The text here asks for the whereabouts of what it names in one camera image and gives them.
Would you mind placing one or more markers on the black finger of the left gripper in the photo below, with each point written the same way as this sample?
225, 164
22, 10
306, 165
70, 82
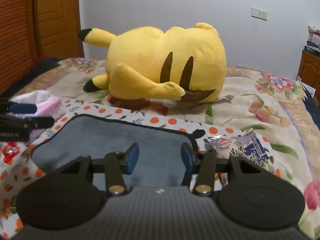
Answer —
19, 129

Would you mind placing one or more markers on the wooden side cabinet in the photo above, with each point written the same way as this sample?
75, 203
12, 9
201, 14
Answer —
309, 71

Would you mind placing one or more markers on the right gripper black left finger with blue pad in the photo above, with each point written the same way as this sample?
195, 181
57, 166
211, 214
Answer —
118, 164

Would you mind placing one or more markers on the orange dotted white cloth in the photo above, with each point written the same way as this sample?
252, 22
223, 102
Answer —
21, 170

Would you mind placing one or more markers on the red candy wrapper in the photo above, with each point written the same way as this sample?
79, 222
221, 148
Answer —
9, 152

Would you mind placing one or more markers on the wooden slatted headboard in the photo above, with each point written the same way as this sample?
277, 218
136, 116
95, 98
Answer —
18, 45

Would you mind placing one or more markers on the purple and grey towel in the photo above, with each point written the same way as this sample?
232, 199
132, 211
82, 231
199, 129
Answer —
159, 162

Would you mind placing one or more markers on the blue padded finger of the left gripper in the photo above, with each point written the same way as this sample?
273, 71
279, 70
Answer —
7, 106

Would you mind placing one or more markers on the pink tissue box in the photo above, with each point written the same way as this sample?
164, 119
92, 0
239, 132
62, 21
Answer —
47, 105

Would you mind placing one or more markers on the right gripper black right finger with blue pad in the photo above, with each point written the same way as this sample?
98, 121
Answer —
203, 164

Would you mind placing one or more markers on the yellow Pikachu plush toy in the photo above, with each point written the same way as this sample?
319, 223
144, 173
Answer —
179, 64

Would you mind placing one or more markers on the white wall switch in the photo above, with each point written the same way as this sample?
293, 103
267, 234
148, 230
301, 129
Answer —
256, 13

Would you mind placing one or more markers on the wooden door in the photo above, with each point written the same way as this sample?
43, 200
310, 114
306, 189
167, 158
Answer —
57, 23

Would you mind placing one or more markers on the stack of books and papers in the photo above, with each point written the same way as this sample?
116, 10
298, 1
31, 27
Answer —
313, 41

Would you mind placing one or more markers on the purple snack packet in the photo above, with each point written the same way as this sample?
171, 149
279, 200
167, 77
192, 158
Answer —
248, 145

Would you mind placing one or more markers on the floral bed blanket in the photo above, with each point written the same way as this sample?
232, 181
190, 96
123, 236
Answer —
274, 107

